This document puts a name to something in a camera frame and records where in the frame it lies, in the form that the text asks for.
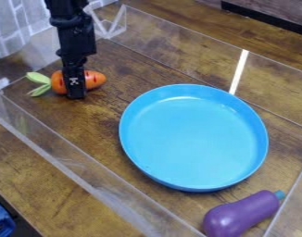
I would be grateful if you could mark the white grid curtain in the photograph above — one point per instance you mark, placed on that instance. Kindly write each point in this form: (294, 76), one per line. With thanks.
(23, 18)

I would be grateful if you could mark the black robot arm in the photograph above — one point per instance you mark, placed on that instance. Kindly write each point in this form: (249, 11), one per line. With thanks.
(66, 9)

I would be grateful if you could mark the clear acrylic enclosure wall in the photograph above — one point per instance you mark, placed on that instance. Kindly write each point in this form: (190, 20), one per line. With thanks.
(64, 173)

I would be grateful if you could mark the blue plastic plate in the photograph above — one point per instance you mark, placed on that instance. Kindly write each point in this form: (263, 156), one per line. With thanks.
(193, 137)

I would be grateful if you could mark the orange toy carrot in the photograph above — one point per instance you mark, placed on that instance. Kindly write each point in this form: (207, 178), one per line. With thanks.
(54, 82)

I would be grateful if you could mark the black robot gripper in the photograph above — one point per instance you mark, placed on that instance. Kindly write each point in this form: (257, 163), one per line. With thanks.
(76, 40)

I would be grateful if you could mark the purple toy eggplant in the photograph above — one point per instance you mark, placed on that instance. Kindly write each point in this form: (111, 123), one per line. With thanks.
(229, 220)

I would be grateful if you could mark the blue object at corner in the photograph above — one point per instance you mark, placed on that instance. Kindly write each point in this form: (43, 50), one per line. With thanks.
(7, 224)

